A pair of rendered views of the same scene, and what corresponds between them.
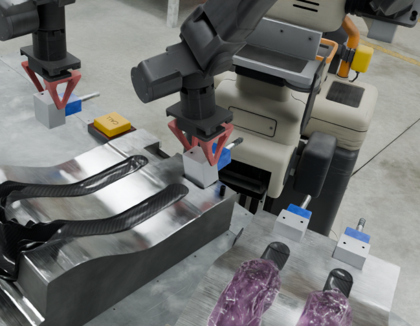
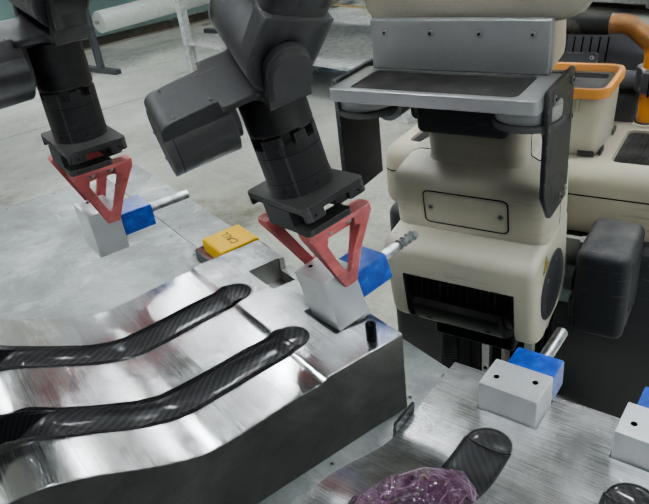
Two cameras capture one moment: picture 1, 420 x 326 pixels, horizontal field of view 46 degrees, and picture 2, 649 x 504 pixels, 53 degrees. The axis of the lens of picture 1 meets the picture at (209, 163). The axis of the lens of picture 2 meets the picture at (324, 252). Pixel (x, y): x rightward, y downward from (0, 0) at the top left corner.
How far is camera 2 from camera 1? 32 cm
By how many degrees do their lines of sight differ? 17
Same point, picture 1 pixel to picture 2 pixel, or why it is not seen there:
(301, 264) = (535, 476)
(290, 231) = (512, 403)
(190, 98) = (269, 158)
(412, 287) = not seen: outside the picture
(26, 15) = (4, 68)
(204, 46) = (242, 38)
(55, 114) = (107, 232)
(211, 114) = (320, 185)
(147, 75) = (156, 118)
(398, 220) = not seen: outside the picture
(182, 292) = not seen: outside the picture
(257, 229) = (446, 405)
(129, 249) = (159, 458)
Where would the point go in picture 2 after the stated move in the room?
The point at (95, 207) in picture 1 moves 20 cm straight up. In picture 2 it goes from (133, 380) to (64, 175)
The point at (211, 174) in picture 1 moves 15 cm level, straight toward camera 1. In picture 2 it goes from (350, 302) to (303, 417)
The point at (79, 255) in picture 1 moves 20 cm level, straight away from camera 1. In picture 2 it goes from (33, 477) to (103, 308)
